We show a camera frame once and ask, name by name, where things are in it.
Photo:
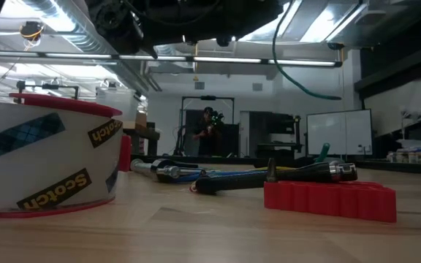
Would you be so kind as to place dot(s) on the LED light bar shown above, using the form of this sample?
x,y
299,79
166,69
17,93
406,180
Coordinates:
x,y
225,60

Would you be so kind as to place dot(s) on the white storage bin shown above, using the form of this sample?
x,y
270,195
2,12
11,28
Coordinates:
x,y
115,98

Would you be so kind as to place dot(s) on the person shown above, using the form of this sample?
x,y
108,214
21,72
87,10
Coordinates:
x,y
207,139

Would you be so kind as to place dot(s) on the black cabinet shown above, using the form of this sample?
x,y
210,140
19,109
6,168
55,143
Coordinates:
x,y
272,128

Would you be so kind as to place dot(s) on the wooden workbench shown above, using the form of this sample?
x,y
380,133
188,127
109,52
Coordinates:
x,y
144,135

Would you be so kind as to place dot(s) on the black steel C-clamp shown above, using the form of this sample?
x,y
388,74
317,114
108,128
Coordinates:
x,y
166,170

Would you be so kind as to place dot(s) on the steel screwdriver bit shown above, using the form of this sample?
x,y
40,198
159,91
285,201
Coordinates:
x,y
272,171

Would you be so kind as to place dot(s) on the white whiteboard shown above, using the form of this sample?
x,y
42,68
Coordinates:
x,y
338,131

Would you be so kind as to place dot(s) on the red Scotch tape dispenser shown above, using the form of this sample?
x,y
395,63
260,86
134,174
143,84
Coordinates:
x,y
49,153

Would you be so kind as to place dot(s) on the red bit holder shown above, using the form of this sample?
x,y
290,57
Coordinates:
x,y
327,201

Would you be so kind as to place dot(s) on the shelf with supplies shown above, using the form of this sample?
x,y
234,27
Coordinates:
x,y
415,153

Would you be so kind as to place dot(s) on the black robot rig frame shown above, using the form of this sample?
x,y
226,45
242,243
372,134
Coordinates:
x,y
208,98

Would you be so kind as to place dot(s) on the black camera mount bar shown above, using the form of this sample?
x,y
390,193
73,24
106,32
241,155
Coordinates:
x,y
60,87

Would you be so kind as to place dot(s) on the black aluminium table frame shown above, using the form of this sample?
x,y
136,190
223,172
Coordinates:
x,y
397,166

